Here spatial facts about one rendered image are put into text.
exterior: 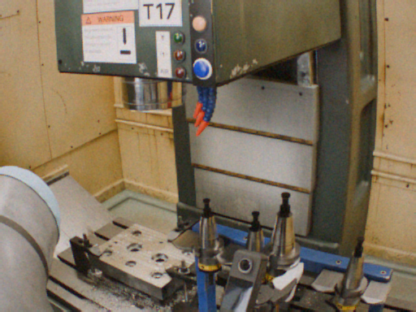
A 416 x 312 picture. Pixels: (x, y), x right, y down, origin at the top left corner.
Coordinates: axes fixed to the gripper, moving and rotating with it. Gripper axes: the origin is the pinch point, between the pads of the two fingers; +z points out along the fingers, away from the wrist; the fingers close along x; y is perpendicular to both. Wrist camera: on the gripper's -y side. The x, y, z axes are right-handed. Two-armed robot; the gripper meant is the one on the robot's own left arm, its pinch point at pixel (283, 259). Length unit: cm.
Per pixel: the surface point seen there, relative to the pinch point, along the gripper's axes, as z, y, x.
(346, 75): 72, -14, -14
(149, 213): 95, 76, -121
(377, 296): 7.0, 8.8, 17.7
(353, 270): 7.0, 3.8, 11.6
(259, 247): 7.6, 4.9, -9.1
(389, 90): 107, -2, -7
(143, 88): 18, -19, -44
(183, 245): 5.9, 9.4, -26.4
